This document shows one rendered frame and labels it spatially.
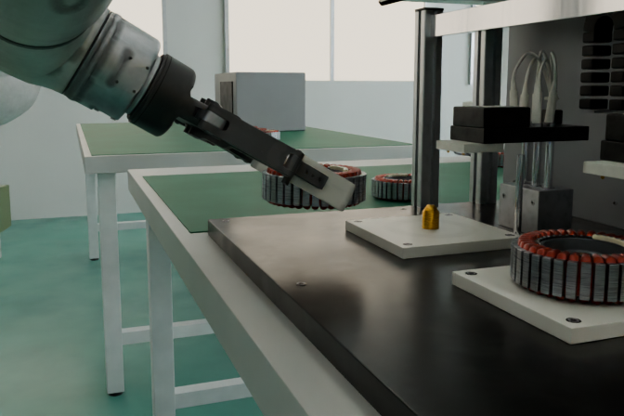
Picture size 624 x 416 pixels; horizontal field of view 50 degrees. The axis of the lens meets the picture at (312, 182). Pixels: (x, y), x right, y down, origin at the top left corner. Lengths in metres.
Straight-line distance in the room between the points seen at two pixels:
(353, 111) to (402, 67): 0.59
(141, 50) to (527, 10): 0.42
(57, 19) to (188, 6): 4.76
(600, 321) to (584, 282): 0.04
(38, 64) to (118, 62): 0.07
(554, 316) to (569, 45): 0.53
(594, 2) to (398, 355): 0.41
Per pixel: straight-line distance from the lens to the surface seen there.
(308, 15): 5.49
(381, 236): 0.73
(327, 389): 0.45
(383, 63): 5.72
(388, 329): 0.49
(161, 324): 1.66
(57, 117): 5.14
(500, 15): 0.83
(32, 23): 0.51
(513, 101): 0.85
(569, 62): 0.97
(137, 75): 0.62
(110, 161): 2.00
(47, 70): 0.61
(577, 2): 0.73
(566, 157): 0.97
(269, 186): 0.69
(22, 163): 5.18
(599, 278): 0.53
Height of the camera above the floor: 0.94
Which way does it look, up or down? 8 degrees down
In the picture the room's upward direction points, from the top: straight up
